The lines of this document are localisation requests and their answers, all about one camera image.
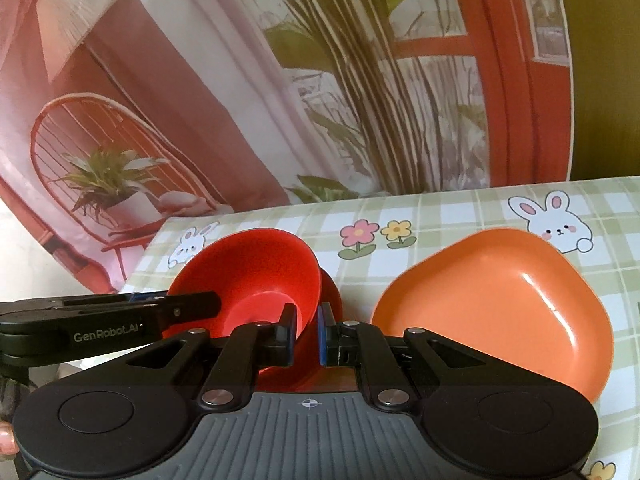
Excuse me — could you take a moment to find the checked rabbit print tablecloth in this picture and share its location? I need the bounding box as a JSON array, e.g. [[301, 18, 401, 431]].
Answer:
[[117, 176, 640, 480]]

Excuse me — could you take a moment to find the person's left hand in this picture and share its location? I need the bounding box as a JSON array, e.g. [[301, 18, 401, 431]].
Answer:
[[0, 420, 17, 459]]

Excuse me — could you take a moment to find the wooden board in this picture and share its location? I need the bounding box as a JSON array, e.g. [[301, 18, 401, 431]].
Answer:
[[555, 0, 640, 181]]

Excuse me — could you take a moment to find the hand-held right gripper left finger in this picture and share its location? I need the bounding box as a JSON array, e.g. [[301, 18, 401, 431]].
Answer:
[[100, 302, 297, 412]]

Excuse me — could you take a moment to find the orange plate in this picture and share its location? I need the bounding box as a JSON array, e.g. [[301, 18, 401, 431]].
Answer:
[[371, 228, 614, 403]]

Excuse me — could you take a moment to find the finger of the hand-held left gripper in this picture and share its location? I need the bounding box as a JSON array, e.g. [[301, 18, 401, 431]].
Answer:
[[161, 291, 222, 332], [125, 290, 170, 306]]

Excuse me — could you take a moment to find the printed room scene backdrop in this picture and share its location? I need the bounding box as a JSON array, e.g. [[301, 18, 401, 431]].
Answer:
[[0, 0, 573, 296]]

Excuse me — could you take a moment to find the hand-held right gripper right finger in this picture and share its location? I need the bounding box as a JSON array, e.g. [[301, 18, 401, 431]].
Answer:
[[317, 301, 506, 411]]

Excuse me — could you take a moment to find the red bowl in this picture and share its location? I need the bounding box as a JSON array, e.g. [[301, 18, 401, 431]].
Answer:
[[167, 228, 323, 381], [255, 267, 362, 394]]

